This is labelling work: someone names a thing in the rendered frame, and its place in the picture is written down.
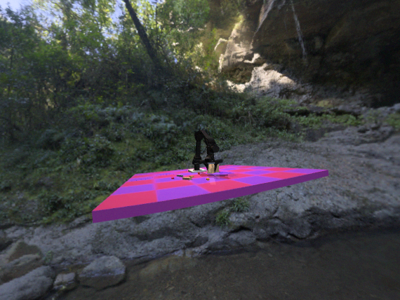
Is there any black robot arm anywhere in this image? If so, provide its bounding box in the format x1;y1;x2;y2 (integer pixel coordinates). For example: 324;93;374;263
192;130;219;170

